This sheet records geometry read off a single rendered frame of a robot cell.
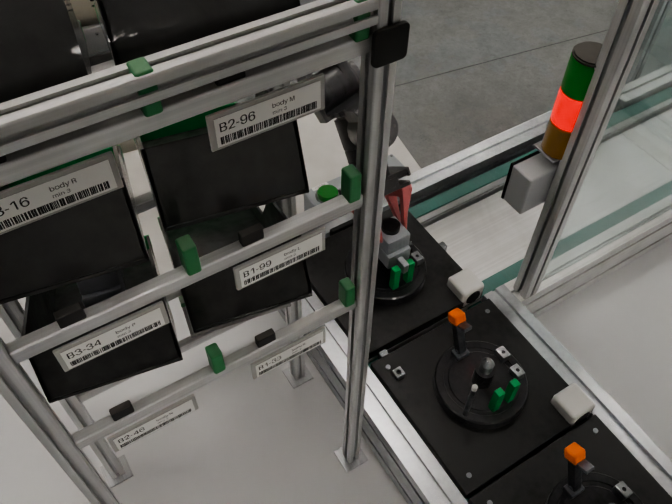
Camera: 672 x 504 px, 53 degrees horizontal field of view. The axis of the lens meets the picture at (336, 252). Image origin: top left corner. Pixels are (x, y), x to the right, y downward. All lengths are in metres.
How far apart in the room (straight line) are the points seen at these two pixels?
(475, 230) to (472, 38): 2.25
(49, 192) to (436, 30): 3.17
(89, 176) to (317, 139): 1.15
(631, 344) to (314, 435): 0.59
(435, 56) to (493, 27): 0.40
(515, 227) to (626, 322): 0.27
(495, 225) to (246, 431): 0.61
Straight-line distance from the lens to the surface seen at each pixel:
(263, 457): 1.12
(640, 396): 1.27
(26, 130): 0.41
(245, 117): 0.46
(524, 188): 0.98
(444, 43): 3.44
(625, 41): 0.85
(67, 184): 0.44
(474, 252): 1.29
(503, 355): 1.06
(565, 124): 0.94
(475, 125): 2.98
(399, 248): 1.08
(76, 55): 0.45
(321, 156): 1.52
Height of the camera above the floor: 1.90
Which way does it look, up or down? 51 degrees down
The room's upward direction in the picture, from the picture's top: 1 degrees clockwise
